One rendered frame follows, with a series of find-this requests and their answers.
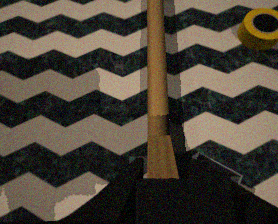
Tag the yellow ring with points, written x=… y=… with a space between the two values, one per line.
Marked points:
x=259 y=29

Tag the tan wooden pole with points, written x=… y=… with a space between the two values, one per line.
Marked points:
x=162 y=197

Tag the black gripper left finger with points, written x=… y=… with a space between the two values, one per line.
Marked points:
x=114 y=204

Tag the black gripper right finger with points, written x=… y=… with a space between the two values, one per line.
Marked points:
x=250 y=209

